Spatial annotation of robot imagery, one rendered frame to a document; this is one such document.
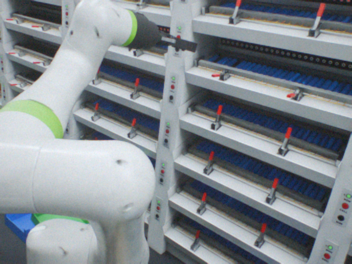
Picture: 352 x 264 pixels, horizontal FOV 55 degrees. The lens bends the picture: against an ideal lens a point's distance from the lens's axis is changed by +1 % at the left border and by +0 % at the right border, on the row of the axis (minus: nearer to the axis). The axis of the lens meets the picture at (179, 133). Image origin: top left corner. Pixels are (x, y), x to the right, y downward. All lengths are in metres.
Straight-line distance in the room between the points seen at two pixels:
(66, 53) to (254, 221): 0.93
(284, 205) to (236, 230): 0.24
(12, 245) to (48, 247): 0.92
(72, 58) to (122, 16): 0.15
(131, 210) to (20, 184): 0.15
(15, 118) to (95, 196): 0.18
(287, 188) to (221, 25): 0.61
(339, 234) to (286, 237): 0.24
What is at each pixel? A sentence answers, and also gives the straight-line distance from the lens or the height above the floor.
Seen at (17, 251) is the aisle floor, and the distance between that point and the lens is 1.74.
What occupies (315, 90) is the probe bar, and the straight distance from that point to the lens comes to 1.11.
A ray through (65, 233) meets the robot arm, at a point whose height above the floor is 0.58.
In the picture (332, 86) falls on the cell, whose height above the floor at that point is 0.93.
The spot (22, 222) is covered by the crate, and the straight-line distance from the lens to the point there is 1.89.
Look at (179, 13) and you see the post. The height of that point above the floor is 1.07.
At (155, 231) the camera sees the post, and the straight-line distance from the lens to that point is 1.64.
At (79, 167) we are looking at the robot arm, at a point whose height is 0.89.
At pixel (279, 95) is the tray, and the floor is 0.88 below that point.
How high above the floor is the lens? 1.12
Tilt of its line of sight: 21 degrees down
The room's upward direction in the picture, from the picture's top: 8 degrees clockwise
